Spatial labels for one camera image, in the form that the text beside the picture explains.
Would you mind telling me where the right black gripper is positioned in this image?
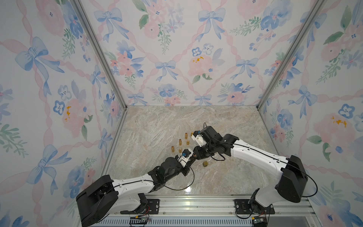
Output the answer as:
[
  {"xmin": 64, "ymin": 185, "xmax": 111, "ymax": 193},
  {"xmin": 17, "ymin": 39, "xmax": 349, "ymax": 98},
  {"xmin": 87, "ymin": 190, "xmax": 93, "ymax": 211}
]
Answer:
[{"xmin": 188, "ymin": 142, "xmax": 216, "ymax": 159}]

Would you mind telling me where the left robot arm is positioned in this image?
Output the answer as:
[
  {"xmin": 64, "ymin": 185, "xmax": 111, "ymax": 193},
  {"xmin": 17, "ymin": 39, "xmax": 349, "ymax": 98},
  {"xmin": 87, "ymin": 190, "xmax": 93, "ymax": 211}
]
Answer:
[{"xmin": 76, "ymin": 155, "xmax": 196, "ymax": 227}]

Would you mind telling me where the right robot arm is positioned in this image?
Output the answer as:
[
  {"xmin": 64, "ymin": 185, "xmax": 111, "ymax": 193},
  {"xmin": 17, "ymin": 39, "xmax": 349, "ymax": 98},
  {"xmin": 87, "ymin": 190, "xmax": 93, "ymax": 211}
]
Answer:
[{"xmin": 191, "ymin": 126, "xmax": 310, "ymax": 214}]

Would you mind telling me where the green circuit board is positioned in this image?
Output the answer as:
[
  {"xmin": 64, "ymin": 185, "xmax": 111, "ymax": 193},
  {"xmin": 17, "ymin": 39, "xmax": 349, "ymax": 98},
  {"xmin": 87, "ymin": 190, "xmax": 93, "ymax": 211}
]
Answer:
[{"xmin": 251, "ymin": 217, "xmax": 268, "ymax": 227}]

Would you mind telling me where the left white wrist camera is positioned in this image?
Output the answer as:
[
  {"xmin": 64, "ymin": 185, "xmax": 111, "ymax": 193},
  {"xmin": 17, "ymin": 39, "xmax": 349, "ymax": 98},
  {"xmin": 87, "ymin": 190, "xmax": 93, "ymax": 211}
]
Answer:
[{"xmin": 177, "ymin": 148, "xmax": 194, "ymax": 168}]

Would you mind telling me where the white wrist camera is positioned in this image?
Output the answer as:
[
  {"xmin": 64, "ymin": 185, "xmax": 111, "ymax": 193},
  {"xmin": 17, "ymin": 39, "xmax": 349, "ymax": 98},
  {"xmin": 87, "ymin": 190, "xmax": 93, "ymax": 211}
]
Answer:
[
  {"xmin": 191, "ymin": 131, "xmax": 206, "ymax": 147},
  {"xmin": 177, "ymin": 148, "xmax": 194, "ymax": 168}
]

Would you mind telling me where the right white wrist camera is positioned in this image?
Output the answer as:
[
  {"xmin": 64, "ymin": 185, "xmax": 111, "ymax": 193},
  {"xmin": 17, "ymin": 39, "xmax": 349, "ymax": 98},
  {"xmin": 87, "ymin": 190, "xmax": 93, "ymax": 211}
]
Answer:
[{"xmin": 191, "ymin": 131, "xmax": 206, "ymax": 147}]

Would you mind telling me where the aluminium front rail frame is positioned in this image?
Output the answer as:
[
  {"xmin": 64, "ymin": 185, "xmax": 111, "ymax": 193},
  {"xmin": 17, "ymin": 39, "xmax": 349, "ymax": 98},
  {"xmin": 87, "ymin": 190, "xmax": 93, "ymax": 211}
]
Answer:
[{"xmin": 96, "ymin": 195, "xmax": 322, "ymax": 227}]

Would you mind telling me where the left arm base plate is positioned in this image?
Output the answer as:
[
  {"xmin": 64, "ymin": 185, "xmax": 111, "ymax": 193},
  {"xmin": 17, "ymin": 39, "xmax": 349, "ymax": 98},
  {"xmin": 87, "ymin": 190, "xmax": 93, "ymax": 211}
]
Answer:
[{"xmin": 120, "ymin": 199, "xmax": 160, "ymax": 215}]

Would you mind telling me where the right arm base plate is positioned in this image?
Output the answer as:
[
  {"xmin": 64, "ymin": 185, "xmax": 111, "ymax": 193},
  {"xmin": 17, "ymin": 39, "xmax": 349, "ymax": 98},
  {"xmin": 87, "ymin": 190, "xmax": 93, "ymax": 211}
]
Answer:
[{"xmin": 233, "ymin": 199, "xmax": 275, "ymax": 215}]

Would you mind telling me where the right aluminium corner post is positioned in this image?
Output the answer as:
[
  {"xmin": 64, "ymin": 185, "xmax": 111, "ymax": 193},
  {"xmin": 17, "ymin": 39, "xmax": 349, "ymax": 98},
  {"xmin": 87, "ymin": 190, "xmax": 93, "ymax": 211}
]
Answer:
[{"xmin": 257, "ymin": 0, "xmax": 326, "ymax": 113}]

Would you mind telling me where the aluminium corner post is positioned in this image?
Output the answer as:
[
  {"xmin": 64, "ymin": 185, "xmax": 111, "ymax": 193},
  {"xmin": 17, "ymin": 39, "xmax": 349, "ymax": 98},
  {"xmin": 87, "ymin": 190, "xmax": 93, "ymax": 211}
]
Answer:
[
  {"xmin": 257, "ymin": 0, "xmax": 326, "ymax": 113},
  {"xmin": 70, "ymin": 0, "xmax": 127, "ymax": 111}
]

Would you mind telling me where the left aluminium corner post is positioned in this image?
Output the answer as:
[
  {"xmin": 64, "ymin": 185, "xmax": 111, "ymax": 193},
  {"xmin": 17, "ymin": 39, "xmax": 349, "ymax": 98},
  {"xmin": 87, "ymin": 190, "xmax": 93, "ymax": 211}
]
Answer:
[{"xmin": 70, "ymin": 0, "xmax": 127, "ymax": 111}]

